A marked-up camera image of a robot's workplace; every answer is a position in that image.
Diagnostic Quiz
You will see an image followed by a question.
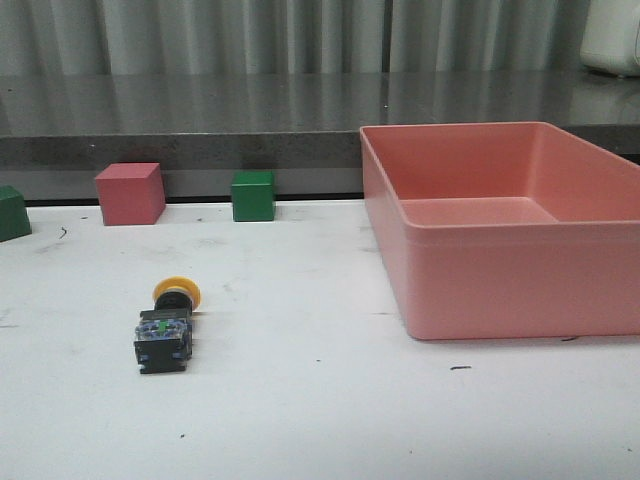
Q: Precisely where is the dark grey counter shelf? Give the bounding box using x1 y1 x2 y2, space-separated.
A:
1 71 639 204

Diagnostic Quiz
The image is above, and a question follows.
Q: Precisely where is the green cube block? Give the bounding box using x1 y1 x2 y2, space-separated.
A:
231 171 275 222
0 185 32 242

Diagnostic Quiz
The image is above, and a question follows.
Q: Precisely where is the green cube block left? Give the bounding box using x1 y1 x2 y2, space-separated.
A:
0 185 32 242

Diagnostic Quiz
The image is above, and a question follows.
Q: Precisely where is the white appliance in background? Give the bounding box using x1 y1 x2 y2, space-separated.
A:
580 0 639 77

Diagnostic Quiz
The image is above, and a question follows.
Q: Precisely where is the green cube block centre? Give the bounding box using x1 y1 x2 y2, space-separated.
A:
231 171 275 222

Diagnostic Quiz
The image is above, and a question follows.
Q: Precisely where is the yellow push button switch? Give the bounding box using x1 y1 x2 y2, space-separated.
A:
133 276 201 374

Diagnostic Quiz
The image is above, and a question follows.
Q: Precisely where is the pink cube block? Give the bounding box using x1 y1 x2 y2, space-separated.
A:
95 162 166 226

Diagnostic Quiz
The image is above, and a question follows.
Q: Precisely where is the pink plastic bin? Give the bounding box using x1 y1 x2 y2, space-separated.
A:
360 122 639 340

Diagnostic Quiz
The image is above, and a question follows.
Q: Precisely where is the grey pleated curtain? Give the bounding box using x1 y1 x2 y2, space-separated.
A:
1 1 591 76

